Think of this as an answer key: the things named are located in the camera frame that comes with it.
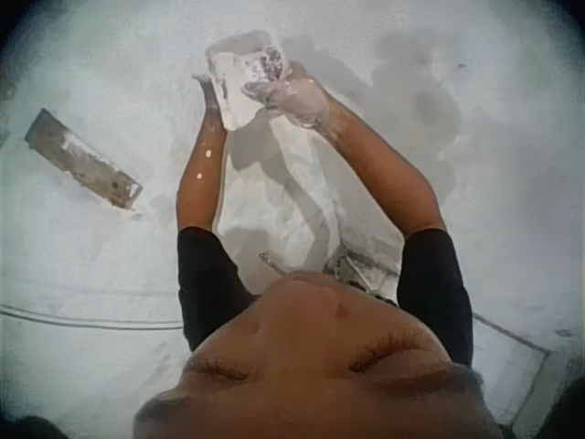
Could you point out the person's left hand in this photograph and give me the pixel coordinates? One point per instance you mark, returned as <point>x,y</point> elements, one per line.
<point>208,93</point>

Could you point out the grey metal plastering trowel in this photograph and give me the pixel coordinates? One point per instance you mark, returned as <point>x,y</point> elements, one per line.
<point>80,157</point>

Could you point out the person's right hand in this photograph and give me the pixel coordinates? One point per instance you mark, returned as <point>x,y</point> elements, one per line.
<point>304,100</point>

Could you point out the white powder sack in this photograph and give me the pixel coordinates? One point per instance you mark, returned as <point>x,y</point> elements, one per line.
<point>283,201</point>

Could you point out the dirty grey scraper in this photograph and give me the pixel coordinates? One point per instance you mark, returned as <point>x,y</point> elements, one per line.
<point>352,272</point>

